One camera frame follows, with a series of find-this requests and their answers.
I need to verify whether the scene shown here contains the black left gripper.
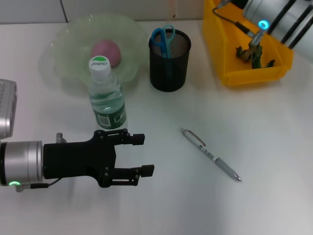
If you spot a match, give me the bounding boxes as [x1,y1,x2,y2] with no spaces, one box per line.
[43,129,155,188]

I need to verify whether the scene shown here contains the clear green-label water bottle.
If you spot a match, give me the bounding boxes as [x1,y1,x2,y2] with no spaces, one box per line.
[88,55,128,130]

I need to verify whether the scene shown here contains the grey ballpoint pen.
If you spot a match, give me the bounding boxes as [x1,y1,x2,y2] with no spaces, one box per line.
[180,127,242,182]

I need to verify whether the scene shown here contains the pink peach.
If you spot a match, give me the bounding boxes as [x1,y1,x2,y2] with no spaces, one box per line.
[91,40,122,68]

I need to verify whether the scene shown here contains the blue scissors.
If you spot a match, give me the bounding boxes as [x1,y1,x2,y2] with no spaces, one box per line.
[150,23,176,59]

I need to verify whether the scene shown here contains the green plastic wrapper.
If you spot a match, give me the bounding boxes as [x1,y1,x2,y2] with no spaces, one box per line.
[235,40,276,70]

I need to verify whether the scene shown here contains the black mesh pen holder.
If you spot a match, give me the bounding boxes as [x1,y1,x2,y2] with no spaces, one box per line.
[148,28,191,93]

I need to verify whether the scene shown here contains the pale green glass fruit plate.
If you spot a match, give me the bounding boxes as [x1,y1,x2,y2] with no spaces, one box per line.
[50,13,147,84]

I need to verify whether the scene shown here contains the yellow plastic bin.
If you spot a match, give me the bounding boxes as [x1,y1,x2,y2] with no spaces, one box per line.
[201,0,294,87]

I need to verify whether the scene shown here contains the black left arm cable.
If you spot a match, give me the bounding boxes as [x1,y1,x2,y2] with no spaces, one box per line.
[14,178,62,193]

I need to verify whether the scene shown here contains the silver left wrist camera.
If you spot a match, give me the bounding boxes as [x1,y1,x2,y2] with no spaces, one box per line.
[0,78,18,140]

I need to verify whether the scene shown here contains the grey right arm cable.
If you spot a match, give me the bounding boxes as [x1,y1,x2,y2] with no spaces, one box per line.
[212,0,266,47]

